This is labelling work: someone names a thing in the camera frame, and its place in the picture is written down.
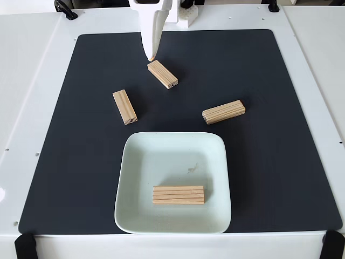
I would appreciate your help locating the wooden block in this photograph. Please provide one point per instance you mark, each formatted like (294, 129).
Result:
(178, 194)
(162, 74)
(223, 112)
(124, 107)

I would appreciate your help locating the pale green square plate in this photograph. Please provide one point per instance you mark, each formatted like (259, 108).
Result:
(134, 162)

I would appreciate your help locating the black base clamp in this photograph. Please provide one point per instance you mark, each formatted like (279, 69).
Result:
(189, 2)

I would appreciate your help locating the black table clamp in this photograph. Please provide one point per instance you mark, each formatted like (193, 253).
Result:
(66, 9)
(273, 6)

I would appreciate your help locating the black rubber mat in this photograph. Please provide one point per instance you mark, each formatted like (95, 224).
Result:
(81, 135)

